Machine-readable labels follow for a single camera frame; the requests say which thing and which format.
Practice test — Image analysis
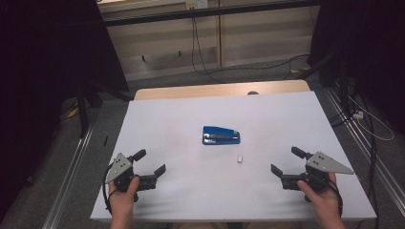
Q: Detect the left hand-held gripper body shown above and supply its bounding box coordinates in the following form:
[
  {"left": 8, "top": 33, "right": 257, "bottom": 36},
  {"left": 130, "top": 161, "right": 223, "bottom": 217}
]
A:
[{"left": 104, "top": 153, "right": 159, "bottom": 203}]

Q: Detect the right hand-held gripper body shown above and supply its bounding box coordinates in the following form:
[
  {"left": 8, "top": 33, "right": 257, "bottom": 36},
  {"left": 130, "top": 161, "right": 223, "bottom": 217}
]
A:
[{"left": 280, "top": 151, "right": 355, "bottom": 192}]

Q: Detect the blue stapler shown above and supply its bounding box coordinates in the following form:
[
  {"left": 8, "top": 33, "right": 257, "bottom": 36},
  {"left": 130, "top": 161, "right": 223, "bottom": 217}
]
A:
[{"left": 202, "top": 125, "right": 242, "bottom": 146}]

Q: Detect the person's left hand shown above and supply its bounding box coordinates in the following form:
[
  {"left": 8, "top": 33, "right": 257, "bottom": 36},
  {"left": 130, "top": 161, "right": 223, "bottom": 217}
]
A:
[{"left": 108, "top": 176, "right": 141, "bottom": 218}]

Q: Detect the person's right hand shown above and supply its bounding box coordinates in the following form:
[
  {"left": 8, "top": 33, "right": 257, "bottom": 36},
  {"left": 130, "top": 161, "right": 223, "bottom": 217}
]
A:
[{"left": 296, "top": 173, "right": 343, "bottom": 220}]

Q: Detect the black metal stand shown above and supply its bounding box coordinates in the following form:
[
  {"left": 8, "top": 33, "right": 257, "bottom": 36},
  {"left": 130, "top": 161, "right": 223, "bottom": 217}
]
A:
[{"left": 75, "top": 78, "right": 136, "bottom": 139}]

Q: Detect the wooden table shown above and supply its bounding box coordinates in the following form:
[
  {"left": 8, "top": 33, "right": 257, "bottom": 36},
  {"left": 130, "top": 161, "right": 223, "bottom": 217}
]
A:
[{"left": 133, "top": 79, "right": 311, "bottom": 101}]

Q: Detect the black curtain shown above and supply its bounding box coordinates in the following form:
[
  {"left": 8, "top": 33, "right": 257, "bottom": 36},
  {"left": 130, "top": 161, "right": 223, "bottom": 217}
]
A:
[
  {"left": 0, "top": 0, "right": 130, "bottom": 225},
  {"left": 306, "top": 0, "right": 405, "bottom": 135}
]

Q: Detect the beige cabinet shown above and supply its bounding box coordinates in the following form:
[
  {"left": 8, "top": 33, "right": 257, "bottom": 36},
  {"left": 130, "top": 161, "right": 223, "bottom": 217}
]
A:
[{"left": 96, "top": 0, "right": 321, "bottom": 82}]

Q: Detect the black metal bar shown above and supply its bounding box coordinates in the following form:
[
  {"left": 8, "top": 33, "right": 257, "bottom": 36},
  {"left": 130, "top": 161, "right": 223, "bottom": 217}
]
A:
[{"left": 100, "top": 0, "right": 321, "bottom": 29}]

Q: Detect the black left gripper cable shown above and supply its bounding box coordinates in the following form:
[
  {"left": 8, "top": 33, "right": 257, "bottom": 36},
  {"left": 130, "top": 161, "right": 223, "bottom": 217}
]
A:
[{"left": 101, "top": 163, "right": 115, "bottom": 215}]

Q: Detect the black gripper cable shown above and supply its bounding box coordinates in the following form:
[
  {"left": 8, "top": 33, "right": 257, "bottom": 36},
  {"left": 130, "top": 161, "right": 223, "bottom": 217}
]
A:
[
  {"left": 328, "top": 177, "right": 345, "bottom": 219},
  {"left": 101, "top": 163, "right": 115, "bottom": 215}
]

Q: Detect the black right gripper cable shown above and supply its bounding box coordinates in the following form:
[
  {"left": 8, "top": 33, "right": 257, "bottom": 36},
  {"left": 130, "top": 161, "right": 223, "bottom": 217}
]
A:
[{"left": 328, "top": 177, "right": 345, "bottom": 219}]

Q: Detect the aluminium floor rail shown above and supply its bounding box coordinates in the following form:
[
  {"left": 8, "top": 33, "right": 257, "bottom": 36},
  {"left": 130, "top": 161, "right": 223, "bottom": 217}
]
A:
[
  {"left": 322, "top": 86, "right": 405, "bottom": 218},
  {"left": 41, "top": 123, "right": 96, "bottom": 229}
]

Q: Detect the thick black cable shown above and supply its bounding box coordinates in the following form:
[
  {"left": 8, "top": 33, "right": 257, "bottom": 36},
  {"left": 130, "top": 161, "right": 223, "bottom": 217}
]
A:
[{"left": 328, "top": 75, "right": 381, "bottom": 229}]

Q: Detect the white cable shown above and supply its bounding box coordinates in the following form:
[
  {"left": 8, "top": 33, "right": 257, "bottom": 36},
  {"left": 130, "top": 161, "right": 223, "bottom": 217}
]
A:
[{"left": 348, "top": 94, "right": 395, "bottom": 142}]

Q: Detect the black floor cable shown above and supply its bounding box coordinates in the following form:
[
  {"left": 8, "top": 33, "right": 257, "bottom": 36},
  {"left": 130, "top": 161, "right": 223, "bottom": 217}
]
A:
[{"left": 219, "top": 52, "right": 310, "bottom": 80}]

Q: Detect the black hanging cable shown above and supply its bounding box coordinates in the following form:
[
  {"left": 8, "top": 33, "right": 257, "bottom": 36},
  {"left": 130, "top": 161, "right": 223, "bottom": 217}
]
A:
[{"left": 190, "top": 16, "right": 222, "bottom": 84}]

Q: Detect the white wall socket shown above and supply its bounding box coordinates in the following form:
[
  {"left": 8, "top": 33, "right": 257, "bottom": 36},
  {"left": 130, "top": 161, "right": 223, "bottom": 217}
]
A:
[{"left": 185, "top": 0, "right": 210, "bottom": 10}]

